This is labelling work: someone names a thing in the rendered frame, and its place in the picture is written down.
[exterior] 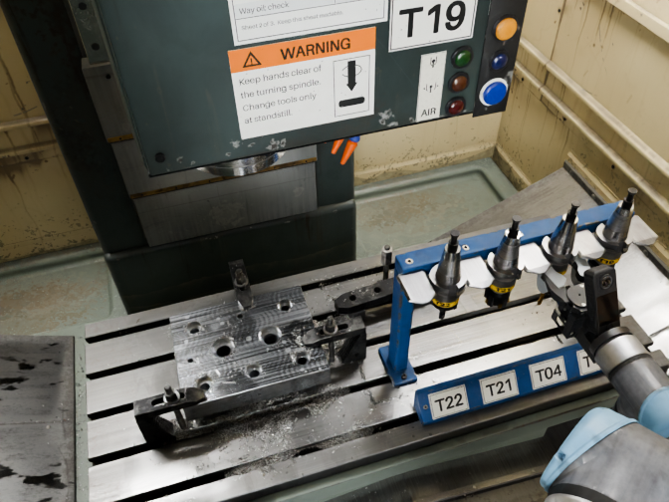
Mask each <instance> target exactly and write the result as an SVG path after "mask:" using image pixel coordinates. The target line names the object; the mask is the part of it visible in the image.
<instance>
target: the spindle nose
mask: <svg viewBox="0 0 669 502"><path fill-rule="evenodd" d="M284 153H285V151H280V152H275V153H270V154H265V155H260V156H255V157H250V158H245V159H240V160H235V161H230V162H225V163H220V164H215V165H210V166H205V167H200V168H197V169H199V170H201V171H204V172H206V173H210V174H213V175H219V176H242V175H247V174H251V173H255V172H258V171H260V170H263V169H265V168H267V167H269V166H270V165H272V164H273V163H275V162H276V161H277V160H279V159H280V158H281V157H282V156H283V154H284Z"/></svg>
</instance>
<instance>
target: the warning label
mask: <svg viewBox="0 0 669 502"><path fill-rule="evenodd" d="M228 56H229V63H230V69H231V75H232V82H233V88H234V94H235V101H236V107H237V113H238V119H239V126H240V132H241V137H242V139H245V138H250V137H255V136H261V135H266V134H271V133H276V132H281V131H286V130H292V129H297V128H302V127H307V126H316V125H322V124H327V123H332V122H337V121H342V120H347V119H352V118H358V117H363V116H368V115H373V104H374V65H375V27H370V28H364V29H358V30H352V31H346V32H340V33H334V34H328V35H322V36H315V37H310V38H304V39H298V40H292V41H286V42H280V43H274V44H268V45H262V46H256V47H250V48H244V49H238V50H232V51H228Z"/></svg>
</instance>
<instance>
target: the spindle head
mask: <svg viewBox="0 0 669 502"><path fill-rule="evenodd" d="M490 2H491V0H478V1H477V8H476V15H475V22H474V29H473V36H472V38H468V39H462V40H456V41H451V42H445V43H439V44H433V45H428V46H422V47H416V48H410V49H405V50H399V51H393V52H388V43H389V19H390V0H388V9H387V21H383V22H377V23H371V24H365V25H359V26H353V27H347V28H341V29H335V30H329V31H323V32H317V33H311V34H305V35H299V36H293V37H287V38H281V39H275V40H269V41H263V42H257V43H250V44H244V45H238V46H235V45H234V39H233V32H232V25H231V18H230V12H229V5H228V0H92V4H93V7H94V10H95V13H96V17H97V20H98V23H99V26H100V29H101V33H102V36H103V39H104V42H105V46H106V49H107V52H108V55H109V59H110V62H111V67H112V70H113V74H114V77H115V80H116V83H117V87H118V90H119V93H120V96H121V99H122V103H123V106H124V109H125V112H126V116H127V119H128V122H129V125H130V129H131V132H132V135H133V138H134V141H135V145H136V148H137V151H138V154H139V158H140V161H141V163H142V164H143V165H144V166H145V168H146V169H147V172H148V177H156V176H160V175H165V174H170V173H175V172H180V171H185V170H190V169H195V168H200V167H205V166H210V165H215V164H220V163H225V162H230V161H235V160H240V159H245V158H250V157H255V156H260V155H265V154H270V153H275V152H280V151H285V150H290V149H295V148H300V147H305V146H310V145H315V144H320V143H325V142H330V141H335V140H340V139H345V138H350V137H355V136H360V135H365V134H370V133H375V132H380V131H385V130H390V129H395V128H400V127H405V126H414V125H419V124H424V123H429V122H434V121H439V120H444V119H449V118H452V117H449V116H447V114H446V113H445V107H446V104H447V103H448V102H449V101H450V100H451V99H453V98H455V97H462V98H464V99H465V101H466V109H465V110H464V112H463V113H462V114H461V115H459V116H463V115H468V114H472V113H473V108H474V103H475V97H476V91H477V85H478V78H479V72H480V66H481V60H482V53H483V47H484V41H485V35H486V28H487V22H488V16H489V15H488V14H489V8H490ZM370 27H375V65H374V104H373V115H368V116H363V117H358V118H352V119H347V120H342V121H337V122H332V123H327V124H322V125H312V126H307V127H302V128H297V129H292V130H286V131H281V132H276V133H271V134H266V135H261V136H255V137H250V138H245V139H242V137H241V132H240V126H239V119H238V113H237V107H236V101H235V94H234V88H233V82H232V75H231V69H230V63H229V56H228V51H232V50H238V49H244V48H250V47H256V46H262V45H268V44H274V43H280V42H286V41H292V40H298V39H304V38H310V37H315V36H322V35H328V34H334V33H340V32H346V31H352V30H358V29H364V28H370ZM462 46H469V47H470V48H471V49H472V50H473V52H474V58H473V60H472V62H471V63H470V65H468V66H467V67H466V68H464V69H456V68H454V67H453V66H452V64H451V57H452V55H453V53H454V52H455V51H456V50H457V49H458V48H460V47H462ZM443 51H447V54H446V63H445V72H444V80H443V89H442V98H441V106H440V115H439V118H436V119H431V120H426V121H421V122H417V121H416V112H417V100H418V88H419V76H420V64H421V55H426V54H432V53H437V52H443ZM459 72H464V73H466V74H468V76H469V77H470V84H469V86H468V88H467V89H466V90H465V91H464V92H462V93H460V94H452V93H451V92H450V91H449V89H448V82H449V80H450V79H451V77H452V76H453V75H455V74H457V73H459ZM459 116H457V117H459Z"/></svg>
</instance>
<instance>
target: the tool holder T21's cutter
mask: <svg viewBox="0 0 669 502"><path fill-rule="evenodd" d="M510 294H511V292H508V293H505V294H497V293H494V292H493V291H492V290H491V289H490V288H486V289H485V294H484V297H485V298H486V301H485V303H486V304H487V305H488V306H490V307H493V306H498V309H502V308H505V307H506V305H507V303H509V301H510Z"/></svg>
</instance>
